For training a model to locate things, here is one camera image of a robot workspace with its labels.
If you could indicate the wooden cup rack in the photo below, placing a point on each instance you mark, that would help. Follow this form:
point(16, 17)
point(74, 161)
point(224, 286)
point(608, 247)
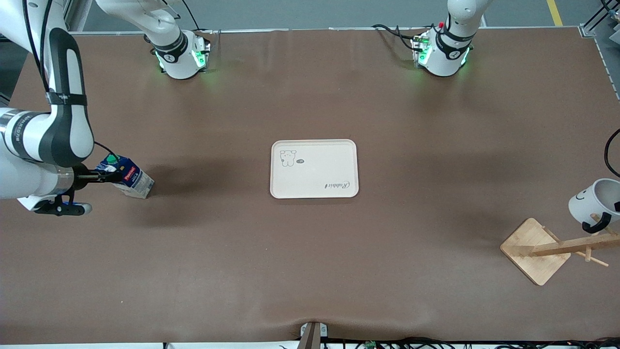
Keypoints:
point(530, 245)

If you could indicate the beige plastic tray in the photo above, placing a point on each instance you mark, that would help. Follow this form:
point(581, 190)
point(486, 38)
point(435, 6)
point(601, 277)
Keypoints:
point(315, 169)

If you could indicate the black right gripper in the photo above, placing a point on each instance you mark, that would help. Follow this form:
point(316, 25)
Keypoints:
point(81, 175)

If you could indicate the blue milk carton green cap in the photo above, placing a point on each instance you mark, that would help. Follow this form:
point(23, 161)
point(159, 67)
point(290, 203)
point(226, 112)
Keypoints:
point(133, 182)

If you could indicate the aluminium frame profile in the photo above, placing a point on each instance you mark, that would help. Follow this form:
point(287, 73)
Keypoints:
point(598, 24)
point(77, 14)

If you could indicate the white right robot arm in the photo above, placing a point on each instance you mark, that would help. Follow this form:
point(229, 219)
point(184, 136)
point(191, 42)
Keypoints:
point(29, 179)

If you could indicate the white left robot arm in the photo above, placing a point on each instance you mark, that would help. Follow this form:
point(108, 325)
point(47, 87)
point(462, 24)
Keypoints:
point(448, 53)

